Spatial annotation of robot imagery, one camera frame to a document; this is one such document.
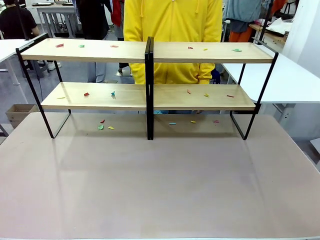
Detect black camera stand pole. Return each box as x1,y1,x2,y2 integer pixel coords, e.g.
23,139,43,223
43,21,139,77
16,0,31,41
251,0,274,46

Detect orange garment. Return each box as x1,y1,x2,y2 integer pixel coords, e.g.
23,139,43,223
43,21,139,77
228,26,251,43

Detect grey background table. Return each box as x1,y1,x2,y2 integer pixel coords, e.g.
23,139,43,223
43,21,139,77
31,1,79,39

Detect wooden background table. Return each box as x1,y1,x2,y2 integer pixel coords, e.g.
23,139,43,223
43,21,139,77
249,21,289,46

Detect white bag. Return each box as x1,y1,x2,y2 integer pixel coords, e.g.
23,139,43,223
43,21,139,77
265,17,295,33

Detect hanging blue grey garments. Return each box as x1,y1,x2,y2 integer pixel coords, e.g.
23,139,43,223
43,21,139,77
222,0,273,34

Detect cardboard box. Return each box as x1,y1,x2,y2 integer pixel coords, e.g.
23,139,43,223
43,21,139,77
5,103,39,130

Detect standing person in dark clothes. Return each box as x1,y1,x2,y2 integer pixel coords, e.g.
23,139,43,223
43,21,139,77
75,0,113,41

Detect black stool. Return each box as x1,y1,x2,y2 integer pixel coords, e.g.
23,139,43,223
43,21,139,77
24,59,51,79

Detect wooden shelf black metal frame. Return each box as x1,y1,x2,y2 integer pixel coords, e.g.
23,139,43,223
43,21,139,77
148,36,280,141
15,36,152,141

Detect seated person in black shirt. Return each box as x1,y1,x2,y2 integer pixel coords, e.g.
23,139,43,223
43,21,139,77
0,0,40,40

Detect person in yellow hoodie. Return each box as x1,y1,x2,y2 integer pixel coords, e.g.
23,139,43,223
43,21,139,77
123,0,224,86

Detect white shoe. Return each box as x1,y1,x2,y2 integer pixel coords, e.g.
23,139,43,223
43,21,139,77
47,60,63,71

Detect large white side table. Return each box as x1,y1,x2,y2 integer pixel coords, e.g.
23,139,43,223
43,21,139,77
220,52,320,121

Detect red hanging garment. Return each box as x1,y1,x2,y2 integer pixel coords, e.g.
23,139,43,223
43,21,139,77
110,0,126,27

